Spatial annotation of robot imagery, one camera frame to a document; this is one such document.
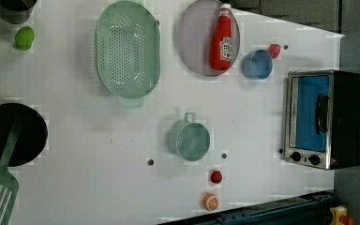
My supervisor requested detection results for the red toy strawberry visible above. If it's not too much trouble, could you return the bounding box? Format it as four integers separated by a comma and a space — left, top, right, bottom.
268, 44, 281, 59

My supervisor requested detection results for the green oval colander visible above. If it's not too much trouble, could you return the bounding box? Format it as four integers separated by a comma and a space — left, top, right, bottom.
95, 0, 160, 108

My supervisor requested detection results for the green slotted spatula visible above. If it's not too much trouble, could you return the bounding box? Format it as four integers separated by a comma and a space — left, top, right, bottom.
0, 122, 21, 225

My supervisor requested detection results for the green mug with handle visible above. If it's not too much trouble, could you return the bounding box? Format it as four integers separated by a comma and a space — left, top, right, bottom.
168, 112, 211, 161

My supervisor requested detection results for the blue metal frame rail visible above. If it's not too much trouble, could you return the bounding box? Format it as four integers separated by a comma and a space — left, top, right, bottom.
159, 191, 339, 225

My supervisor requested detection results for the grey round plate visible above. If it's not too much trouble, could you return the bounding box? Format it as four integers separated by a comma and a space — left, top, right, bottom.
177, 0, 240, 76

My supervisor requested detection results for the small red toy tomato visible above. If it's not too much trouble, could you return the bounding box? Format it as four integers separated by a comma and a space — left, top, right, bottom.
210, 171, 222, 184

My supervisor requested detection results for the yellow orange toy object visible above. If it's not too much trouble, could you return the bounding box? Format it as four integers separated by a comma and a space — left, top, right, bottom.
329, 205, 355, 225

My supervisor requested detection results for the silver black toaster oven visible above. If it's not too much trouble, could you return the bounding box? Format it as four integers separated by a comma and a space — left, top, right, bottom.
284, 69, 360, 170

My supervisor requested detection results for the green toy lime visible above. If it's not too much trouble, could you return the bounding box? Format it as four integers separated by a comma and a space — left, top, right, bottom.
14, 26, 35, 51

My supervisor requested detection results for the orange slice toy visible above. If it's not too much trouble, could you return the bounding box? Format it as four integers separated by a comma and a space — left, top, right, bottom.
203, 193, 219, 211

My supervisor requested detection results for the red ketchup bottle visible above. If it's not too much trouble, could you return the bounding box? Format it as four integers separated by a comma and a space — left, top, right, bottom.
209, 4, 233, 70

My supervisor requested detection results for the black round pan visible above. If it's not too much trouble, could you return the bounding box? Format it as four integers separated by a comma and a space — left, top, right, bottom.
0, 103, 48, 167

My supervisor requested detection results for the blue cup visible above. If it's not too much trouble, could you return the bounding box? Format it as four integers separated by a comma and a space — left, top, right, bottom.
242, 50, 273, 80

